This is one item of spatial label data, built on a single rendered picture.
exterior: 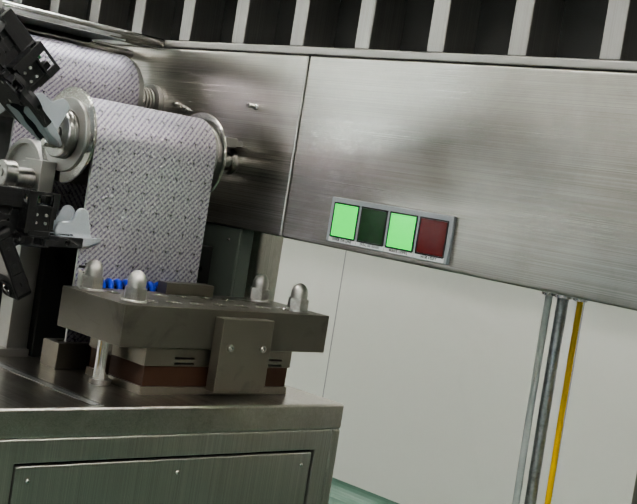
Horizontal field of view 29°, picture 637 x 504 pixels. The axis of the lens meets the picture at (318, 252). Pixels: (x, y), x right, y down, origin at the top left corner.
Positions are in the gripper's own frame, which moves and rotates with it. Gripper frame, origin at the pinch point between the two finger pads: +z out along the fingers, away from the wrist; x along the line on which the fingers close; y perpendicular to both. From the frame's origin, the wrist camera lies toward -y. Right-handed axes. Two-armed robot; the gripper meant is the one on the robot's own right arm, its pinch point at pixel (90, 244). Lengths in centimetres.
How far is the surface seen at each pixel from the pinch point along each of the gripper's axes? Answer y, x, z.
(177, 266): -2.2, -0.2, 17.1
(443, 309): -25, 146, 263
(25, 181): 7.9, 7.9, -7.9
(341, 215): 10.3, -23.1, 29.4
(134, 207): 6.4, -0.3, 6.9
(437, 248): 8, -43, 29
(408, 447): -81, 152, 263
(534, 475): -23, -56, 45
